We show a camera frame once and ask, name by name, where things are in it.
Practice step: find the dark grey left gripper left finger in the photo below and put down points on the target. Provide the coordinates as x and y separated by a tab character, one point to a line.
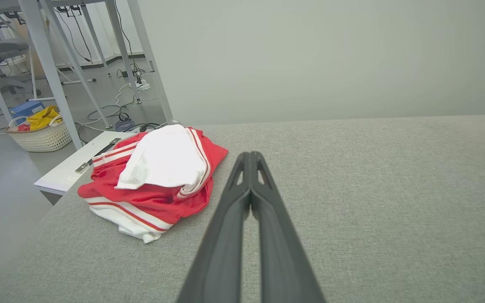
225	235

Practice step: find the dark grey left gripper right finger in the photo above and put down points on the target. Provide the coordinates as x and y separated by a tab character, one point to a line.
280	252

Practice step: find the red and white basketball jersey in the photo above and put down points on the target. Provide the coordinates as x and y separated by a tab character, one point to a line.
150	198

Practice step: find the yellow cloth garment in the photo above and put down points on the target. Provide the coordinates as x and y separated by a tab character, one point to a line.
42	118

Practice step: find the grey fabric sofa cushion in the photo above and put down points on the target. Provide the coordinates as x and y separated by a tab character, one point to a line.
394	189

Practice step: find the white power strip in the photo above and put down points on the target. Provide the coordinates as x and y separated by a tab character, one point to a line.
141	86

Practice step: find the white woven laundry basket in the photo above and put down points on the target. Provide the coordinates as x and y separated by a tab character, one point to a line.
42	139

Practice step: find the red cloth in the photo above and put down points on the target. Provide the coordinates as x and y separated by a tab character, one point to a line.
23	127

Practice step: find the blue box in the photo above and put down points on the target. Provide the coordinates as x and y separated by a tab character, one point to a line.
25	108

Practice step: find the grey office chair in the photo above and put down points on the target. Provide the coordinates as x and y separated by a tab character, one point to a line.
2	48

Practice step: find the white desk frame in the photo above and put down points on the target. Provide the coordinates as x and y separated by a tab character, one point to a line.
42	50

